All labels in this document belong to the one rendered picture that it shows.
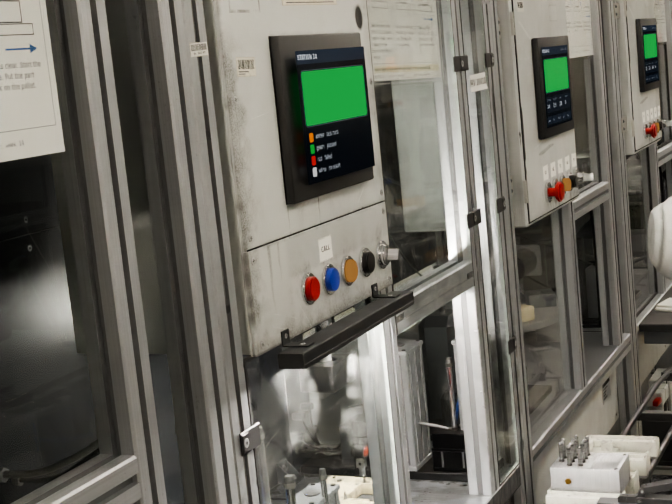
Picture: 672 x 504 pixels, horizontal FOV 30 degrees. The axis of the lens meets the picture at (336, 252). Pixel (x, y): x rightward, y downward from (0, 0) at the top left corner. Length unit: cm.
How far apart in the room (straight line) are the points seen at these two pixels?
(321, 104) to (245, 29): 17
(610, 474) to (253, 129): 113
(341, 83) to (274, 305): 32
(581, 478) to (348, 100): 98
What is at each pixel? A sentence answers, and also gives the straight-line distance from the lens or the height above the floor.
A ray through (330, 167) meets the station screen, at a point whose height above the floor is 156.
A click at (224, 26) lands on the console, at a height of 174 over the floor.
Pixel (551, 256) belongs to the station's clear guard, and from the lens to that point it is 275.
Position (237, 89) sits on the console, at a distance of 142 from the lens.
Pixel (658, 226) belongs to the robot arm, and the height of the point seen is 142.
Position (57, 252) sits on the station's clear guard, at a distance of 118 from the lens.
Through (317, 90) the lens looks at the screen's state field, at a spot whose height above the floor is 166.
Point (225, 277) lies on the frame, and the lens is 139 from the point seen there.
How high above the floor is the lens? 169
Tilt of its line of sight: 8 degrees down
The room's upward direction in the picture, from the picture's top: 6 degrees counter-clockwise
